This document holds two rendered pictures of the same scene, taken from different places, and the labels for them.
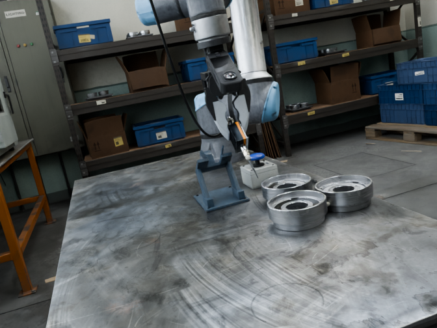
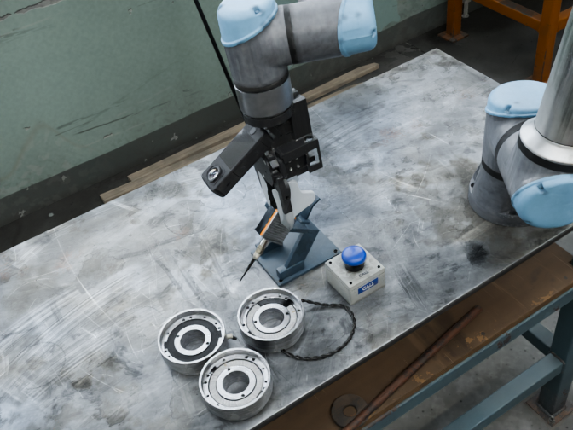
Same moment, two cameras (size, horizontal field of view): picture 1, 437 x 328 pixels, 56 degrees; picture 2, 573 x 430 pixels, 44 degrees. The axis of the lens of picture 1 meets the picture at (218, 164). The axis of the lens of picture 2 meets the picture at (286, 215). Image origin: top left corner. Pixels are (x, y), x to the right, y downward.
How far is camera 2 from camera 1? 126 cm
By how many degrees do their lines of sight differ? 72
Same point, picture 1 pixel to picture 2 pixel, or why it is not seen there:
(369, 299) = (24, 419)
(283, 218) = (163, 333)
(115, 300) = (76, 252)
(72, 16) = not seen: outside the picture
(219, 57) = (247, 136)
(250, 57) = (546, 106)
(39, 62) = not seen: outside the picture
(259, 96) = (516, 177)
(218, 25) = (242, 103)
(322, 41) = not seen: outside the picture
